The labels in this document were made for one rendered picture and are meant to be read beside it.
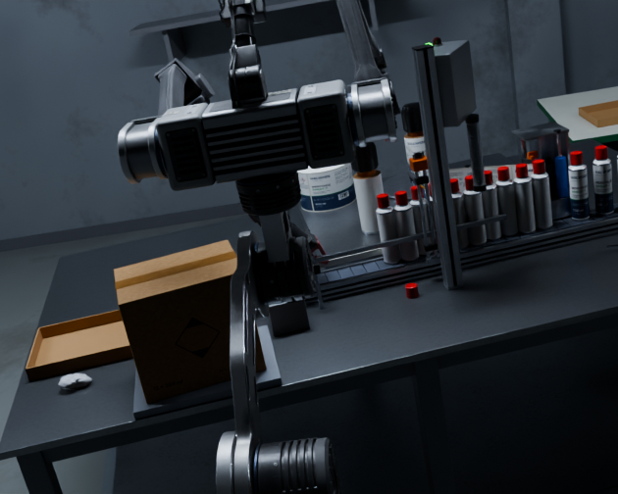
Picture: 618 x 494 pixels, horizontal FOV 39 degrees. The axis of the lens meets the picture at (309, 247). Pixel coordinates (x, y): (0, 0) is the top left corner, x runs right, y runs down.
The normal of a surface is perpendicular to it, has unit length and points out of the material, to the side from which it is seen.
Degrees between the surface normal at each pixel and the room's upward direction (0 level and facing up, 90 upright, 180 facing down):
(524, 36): 90
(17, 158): 90
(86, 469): 0
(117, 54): 90
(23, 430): 0
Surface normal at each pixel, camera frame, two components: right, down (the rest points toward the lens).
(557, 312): -0.18, -0.91
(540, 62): -0.04, 0.38
